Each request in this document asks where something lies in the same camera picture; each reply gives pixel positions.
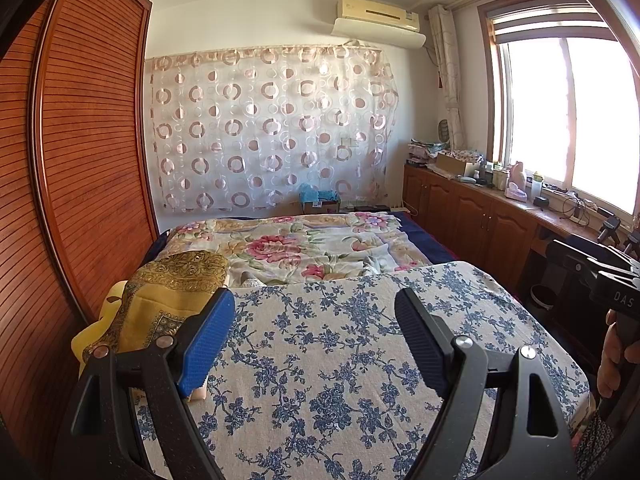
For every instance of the pile of printed cloths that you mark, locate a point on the pile of printed cloths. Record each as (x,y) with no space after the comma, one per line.
(424,152)

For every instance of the small black device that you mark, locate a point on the small black device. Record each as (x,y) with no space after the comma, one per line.
(541,202)

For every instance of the open cardboard box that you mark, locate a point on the open cardboard box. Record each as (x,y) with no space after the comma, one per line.
(457,164)

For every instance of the clear bottle green cap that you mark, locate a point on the clear bottle green cap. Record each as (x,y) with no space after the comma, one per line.
(537,186)

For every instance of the golden brown patterned shirt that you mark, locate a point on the golden brown patterned shirt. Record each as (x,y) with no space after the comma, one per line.
(165,285)

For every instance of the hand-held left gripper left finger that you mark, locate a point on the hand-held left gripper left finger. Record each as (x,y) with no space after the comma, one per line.
(207,345)

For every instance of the cream wall air conditioner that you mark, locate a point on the cream wall air conditioner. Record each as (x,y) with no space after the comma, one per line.
(377,9)

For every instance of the wooden sideboard cabinet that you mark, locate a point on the wooden sideboard cabinet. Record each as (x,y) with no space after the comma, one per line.
(465,210)

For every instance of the pink floral blanket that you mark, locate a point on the pink floral blanket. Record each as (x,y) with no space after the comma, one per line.
(280,250)

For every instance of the wooden louvered wardrobe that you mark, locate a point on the wooden louvered wardrobe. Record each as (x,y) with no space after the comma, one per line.
(90,160)

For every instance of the white jar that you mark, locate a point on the white jar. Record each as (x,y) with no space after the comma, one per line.
(501,178)

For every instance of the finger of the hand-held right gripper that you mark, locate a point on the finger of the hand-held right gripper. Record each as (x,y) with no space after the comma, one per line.
(570,255)

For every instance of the wood-framed window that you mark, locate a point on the wood-framed window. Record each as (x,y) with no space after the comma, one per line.
(535,110)

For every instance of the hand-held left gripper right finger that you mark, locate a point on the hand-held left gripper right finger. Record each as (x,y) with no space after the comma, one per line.
(420,340)

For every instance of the small black tripod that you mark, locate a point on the small black tripod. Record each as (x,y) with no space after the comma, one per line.
(632,241)
(608,227)

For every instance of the small waste bin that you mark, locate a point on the small waste bin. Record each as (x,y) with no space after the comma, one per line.
(542,300)

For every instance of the dark round hand fan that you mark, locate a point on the dark round hand fan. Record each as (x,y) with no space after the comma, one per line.
(444,130)

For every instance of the pale patterned window curtain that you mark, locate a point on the pale patterned window curtain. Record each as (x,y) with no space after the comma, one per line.
(450,75)

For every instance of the small cardboard box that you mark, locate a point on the small cardboard box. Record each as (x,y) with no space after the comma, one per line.
(322,206)

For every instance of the blue floral bed sheet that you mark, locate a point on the blue floral bed sheet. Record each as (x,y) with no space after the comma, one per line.
(325,360)

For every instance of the sheer circle-patterned curtain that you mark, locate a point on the sheer circle-patterned curtain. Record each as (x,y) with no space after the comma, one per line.
(270,125)

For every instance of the black flat case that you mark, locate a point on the black flat case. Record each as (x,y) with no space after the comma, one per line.
(372,208)

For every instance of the yellow plush toy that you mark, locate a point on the yellow plush toy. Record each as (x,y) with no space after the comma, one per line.
(87,340)

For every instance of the person's dark patterned clothing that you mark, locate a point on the person's dark patterned clothing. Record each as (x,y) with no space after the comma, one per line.
(595,445)

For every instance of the person's right hand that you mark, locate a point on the person's right hand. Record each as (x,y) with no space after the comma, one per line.
(612,365)

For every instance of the pink plastic container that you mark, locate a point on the pink plastic container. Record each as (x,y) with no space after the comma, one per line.
(516,185)

